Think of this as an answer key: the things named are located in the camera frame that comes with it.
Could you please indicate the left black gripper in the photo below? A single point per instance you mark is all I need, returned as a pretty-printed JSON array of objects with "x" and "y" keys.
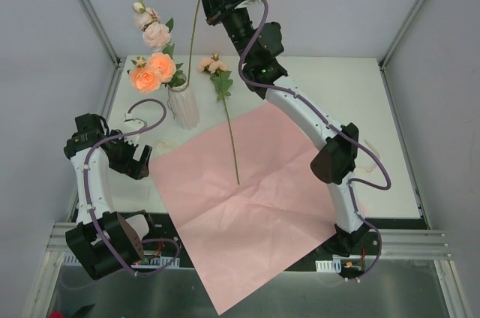
[{"x": 133, "y": 160}]

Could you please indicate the cream gold-lettered ribbon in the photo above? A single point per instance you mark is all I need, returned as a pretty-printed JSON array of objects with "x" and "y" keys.
[{"x": 164, "y": 146}]

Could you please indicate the pale pink rose stem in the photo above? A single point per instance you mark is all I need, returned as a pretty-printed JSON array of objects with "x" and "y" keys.
[{"x": 155, "y": 34}]

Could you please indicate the small peach flower stem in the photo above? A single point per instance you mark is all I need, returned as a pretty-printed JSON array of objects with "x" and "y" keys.
[{"x": 219, "y": 75}]

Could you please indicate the peach double rose stem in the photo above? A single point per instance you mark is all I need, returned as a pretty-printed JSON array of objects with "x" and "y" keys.
[{"x": 159, "y": 69}]

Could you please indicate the pink wrapping paper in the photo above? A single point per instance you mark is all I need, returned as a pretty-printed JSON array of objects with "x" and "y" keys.
[{"x": 274, "y": 159}]

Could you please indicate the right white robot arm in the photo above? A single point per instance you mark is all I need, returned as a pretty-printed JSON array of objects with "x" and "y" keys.
[{"x": 337, "y": 144}]

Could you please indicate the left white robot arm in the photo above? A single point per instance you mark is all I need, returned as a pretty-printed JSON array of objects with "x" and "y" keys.
[{"x": 103, "y": 239}]

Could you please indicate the white ribbed ceramic vase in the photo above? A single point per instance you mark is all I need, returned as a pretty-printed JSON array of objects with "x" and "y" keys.
[{"x": 184, "y": 107}]

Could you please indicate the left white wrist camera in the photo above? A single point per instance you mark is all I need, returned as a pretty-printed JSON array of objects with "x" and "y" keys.
[{"x": 131, "y": 127}]

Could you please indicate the aluminium frame extrusion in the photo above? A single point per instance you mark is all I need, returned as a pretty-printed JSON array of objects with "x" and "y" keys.
[{"x": 397, "y": 244}]

